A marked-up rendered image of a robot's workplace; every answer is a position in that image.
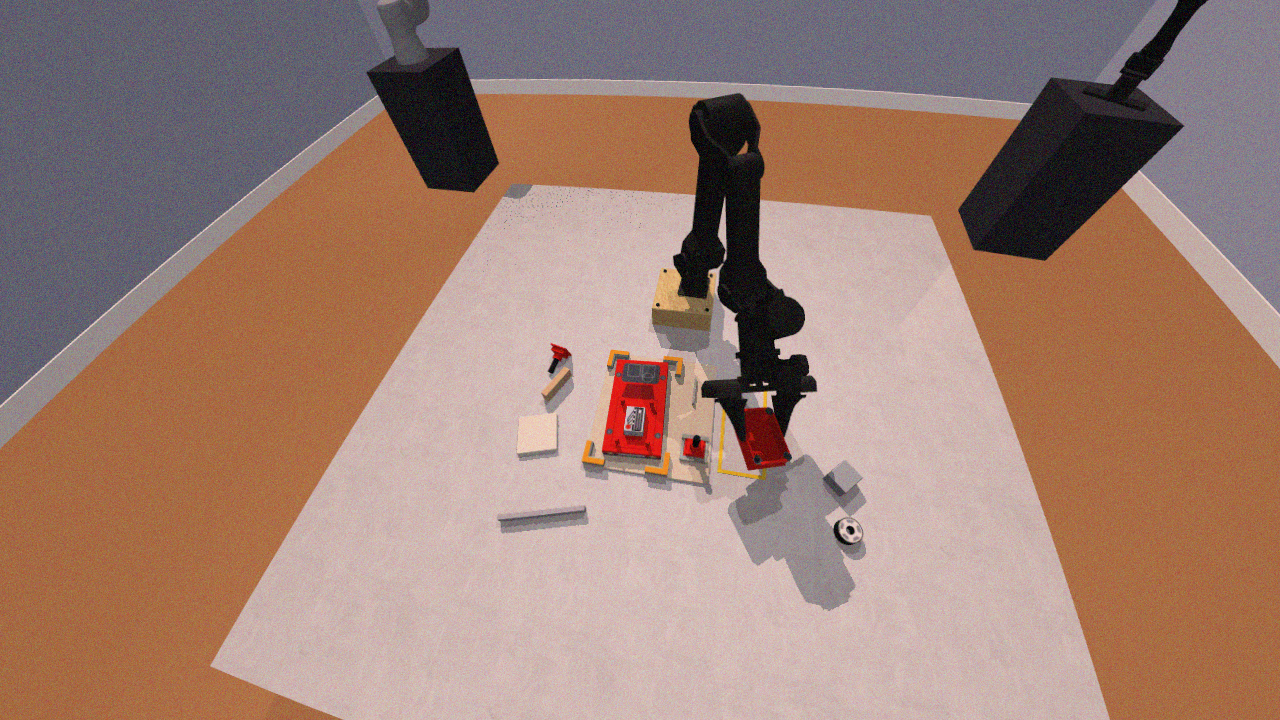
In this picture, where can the small white wheel with black tyre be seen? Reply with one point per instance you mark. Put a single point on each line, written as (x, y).
(856, 531)

